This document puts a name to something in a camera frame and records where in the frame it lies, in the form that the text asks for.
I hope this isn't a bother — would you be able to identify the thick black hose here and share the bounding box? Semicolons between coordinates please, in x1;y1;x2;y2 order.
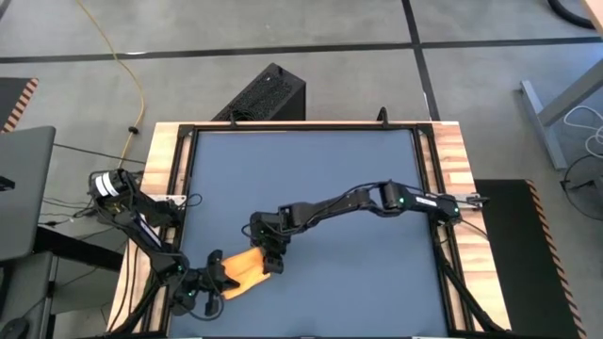
546;0;597;30

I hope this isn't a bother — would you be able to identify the black striped-edge floor mat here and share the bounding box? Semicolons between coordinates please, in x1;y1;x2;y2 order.
473;178;588;339
0;77;40;134

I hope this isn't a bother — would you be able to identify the black computer tower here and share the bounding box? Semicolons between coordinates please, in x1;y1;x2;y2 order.
211;62;306;122

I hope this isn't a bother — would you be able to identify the black computer mouse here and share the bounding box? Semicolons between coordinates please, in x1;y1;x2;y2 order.
0;317;30;339

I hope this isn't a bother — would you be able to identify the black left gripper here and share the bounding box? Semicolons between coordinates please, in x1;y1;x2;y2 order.
170;249;242;317

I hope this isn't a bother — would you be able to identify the light wooden desk corner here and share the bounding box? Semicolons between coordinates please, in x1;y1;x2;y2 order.
579;0;603;35

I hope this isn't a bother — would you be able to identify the grey metal table leg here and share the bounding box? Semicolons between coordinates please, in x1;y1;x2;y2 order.
519;58;603;171

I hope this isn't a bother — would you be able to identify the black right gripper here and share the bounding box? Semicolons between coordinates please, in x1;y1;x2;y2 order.
248;210;292;276

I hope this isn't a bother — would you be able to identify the orange microfibre towel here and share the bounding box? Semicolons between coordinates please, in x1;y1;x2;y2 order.
220;246;273;301

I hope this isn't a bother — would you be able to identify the white coiled cable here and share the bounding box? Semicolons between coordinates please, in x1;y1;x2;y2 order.
562;105;603;159

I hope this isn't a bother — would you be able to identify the thin black floor cable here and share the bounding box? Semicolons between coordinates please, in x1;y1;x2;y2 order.
51;142;147;165

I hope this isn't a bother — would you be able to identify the yellow floor cable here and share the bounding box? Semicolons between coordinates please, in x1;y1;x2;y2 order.
74;0;146;170

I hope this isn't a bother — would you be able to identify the grey flat panel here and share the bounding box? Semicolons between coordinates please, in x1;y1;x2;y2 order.
0;125;57;263

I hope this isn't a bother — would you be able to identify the black table frame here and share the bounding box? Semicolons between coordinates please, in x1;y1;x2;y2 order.
110;121;508;339

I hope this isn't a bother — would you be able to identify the black cable loop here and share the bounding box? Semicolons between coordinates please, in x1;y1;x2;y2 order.
559;153;603;218

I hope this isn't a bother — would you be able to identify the blue-grey table mat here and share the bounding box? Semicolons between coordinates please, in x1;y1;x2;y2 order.
167;129;448;338

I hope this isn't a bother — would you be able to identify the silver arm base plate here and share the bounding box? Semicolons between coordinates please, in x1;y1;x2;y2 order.
425;191;491;210
154;193;187;206

